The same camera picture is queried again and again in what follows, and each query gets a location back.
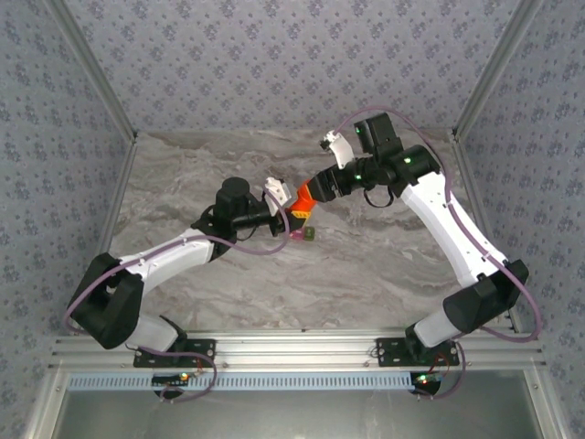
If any orange pill bottle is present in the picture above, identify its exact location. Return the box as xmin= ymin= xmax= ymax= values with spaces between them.
xmin=287 ymin=182 xmax=317 ymax=216

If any grey metal sheet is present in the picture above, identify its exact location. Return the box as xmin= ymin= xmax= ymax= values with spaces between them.
xmin=22 ymin=369 xmax=564 ymax=439

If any aluminium corner post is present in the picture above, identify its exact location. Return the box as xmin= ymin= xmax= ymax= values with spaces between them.
xmin=451 ymin=0 xmax=546 ymax=141
xmin=45 ymin=0 xmax=139 ymax=144

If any slotted grey cable duct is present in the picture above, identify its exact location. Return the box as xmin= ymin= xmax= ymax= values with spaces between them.
xmin=66 ymin=371 xmax=415 ymax=392

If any small black controller board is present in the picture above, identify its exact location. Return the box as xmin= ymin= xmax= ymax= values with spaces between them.
xmin=409 ymin=370 xmax=442 ymax=398
xmin=152 ymin=372 xmax=191 ymax=400

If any thin black looped cable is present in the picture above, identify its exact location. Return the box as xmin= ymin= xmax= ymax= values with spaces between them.
xmin=363 ymin=186 xmax=395 ymax=209

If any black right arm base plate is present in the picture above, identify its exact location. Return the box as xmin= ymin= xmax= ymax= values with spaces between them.
xmin=375 ymin=337 xmax=461 ymax=369

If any aluminium frame rail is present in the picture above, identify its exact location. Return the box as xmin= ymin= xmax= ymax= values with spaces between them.
xmin=48 ymin=331 xmax=548 ymax=370

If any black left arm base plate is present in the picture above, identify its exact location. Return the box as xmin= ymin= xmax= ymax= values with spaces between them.
xmin=133 ymin=337 xmax=218 ymax=369

